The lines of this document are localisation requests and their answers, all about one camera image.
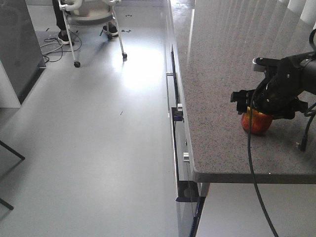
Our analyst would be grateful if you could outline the grey kitchen island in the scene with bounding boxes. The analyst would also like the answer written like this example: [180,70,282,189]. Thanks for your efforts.
[0,0,45,108]

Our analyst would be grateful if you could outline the white office chair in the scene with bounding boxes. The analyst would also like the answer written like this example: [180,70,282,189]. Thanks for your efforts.
[58,0,128,68]

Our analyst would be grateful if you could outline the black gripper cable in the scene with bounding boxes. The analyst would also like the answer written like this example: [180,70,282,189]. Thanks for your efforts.
[246,82,279,237]

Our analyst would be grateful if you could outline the seated person in beige shirt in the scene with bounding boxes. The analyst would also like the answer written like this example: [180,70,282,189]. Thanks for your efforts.
[52,0,118,45]

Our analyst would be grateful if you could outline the grey counter cabinets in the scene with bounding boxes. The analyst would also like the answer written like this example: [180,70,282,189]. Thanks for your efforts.
[171,0,316,237]

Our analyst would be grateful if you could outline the red apple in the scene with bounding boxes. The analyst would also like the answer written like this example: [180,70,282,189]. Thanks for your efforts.
[241,107,273,135]

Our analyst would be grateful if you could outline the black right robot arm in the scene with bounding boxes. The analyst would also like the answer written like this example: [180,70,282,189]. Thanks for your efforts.
[231,52,316,119]

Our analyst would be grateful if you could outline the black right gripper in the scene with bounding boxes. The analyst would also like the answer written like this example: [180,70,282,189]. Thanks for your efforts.
[230,57,308,119]

